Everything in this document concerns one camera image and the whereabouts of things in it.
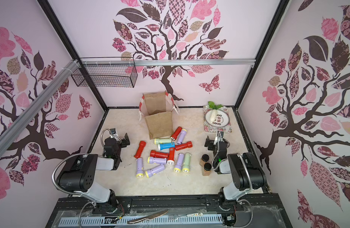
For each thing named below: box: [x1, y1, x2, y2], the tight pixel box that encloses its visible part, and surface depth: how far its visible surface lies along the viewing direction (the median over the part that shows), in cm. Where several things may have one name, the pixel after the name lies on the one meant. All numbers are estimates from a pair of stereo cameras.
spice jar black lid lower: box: [203, 162, 212, 171], surface depth 79 cm
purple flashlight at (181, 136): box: [176, 128, 188, 145], surface depth 102 cm
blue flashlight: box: [157, 142, 176, 151], surface depth 94 cm
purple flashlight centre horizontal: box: [146, 156, 167, 165], surface depth 89 cm
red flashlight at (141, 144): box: [134, 140, 147, 159], surface depth 94 cm
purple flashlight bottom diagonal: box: [145, 163, 166, 179], surface depth 85 cm
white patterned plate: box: [204, 109, 231, 128], surface depth 112 cm
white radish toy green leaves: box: [207, 101, 224, 122], surface depth 119 cm
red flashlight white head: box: [166, 147, 175, 166], surface depth 92 cm
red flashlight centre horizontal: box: [149, 150, 169, 159], surface depth 92 cm
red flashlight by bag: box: [170, 126, 183, 142], surface depth 102 cm
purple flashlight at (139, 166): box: [136, 157, 145, 179], surface depth 86 cm
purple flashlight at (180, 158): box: [173, 152, 185, 173], surface depth 87 cm
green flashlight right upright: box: [182, 152, 191, 173], surface depth 88 cm
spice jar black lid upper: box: [201, 153, 210, 162], surface depth 83 cm
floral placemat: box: [203, 104, 233, 134], surface depth 109 cm
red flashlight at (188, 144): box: [175, 141, 193, 151], surface depth 97 cm
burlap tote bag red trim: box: [138, 91, 180, 140], surface depth 101 cm
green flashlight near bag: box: [154, 138, 173, 145], surface depth 98 cm
